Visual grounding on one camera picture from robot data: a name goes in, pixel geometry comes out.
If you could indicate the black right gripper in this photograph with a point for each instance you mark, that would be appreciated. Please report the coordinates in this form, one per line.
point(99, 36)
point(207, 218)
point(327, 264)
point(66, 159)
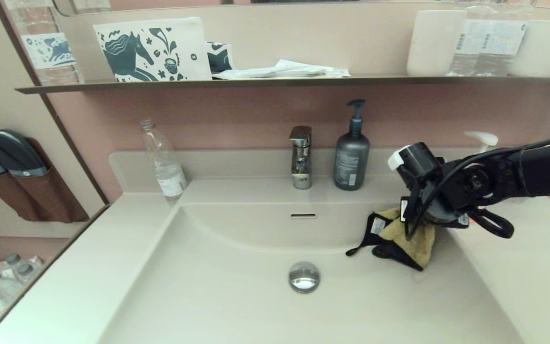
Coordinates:
point(451, 222)

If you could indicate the yellow cloth with dark trim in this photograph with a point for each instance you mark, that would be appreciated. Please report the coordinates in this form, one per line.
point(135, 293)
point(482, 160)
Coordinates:
point(418, 246)

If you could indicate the chrome faucet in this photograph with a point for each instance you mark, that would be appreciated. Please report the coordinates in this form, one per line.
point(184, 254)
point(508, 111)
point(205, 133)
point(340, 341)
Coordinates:
point(301, 162)

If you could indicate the white sink basin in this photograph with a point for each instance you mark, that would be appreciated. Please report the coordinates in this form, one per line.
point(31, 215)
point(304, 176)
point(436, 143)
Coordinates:
point(237, 296)

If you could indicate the pink soap pump bottle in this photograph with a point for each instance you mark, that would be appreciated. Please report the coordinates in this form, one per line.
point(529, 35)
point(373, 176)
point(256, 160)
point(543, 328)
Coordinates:
point(482, 138)

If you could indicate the dark grey pump bottle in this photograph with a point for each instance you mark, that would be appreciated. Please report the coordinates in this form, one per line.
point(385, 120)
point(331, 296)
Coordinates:
point(351, 162)

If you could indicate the chrome drain stopper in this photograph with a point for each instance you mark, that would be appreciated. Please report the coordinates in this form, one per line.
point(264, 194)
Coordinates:
point(304, 277)

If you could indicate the clear water bottle white label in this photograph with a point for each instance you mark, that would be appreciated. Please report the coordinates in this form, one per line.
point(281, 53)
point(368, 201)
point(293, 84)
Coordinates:
point(470, 40)
point(508, 40)

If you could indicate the white plastic amenity packets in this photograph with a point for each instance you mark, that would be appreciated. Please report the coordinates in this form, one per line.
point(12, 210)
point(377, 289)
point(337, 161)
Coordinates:
point(284, 69)

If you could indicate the small dark patterned pouch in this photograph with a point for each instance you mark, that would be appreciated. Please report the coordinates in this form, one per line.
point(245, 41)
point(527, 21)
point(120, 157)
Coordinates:
point(219, 57)

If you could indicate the empty clear plastic bottle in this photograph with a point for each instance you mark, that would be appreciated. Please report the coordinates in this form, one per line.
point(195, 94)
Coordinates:
point(166, 176)

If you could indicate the white horse print pouch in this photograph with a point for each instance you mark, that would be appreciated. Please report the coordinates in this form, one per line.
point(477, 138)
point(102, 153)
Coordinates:
point(184, 46)

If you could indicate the slippers in brown holder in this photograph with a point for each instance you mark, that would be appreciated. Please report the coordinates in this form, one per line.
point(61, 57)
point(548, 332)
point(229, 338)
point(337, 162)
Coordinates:
point(41, 200)

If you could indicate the water bottle horse label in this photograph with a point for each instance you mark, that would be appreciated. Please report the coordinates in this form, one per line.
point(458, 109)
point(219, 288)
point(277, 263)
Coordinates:
point(46, 50)

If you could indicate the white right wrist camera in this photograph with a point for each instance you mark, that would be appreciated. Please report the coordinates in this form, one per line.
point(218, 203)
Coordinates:
point(397, 157)

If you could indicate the metal wall shelf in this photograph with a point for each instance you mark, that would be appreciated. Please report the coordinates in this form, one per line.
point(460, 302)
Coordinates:
point(256, 83)

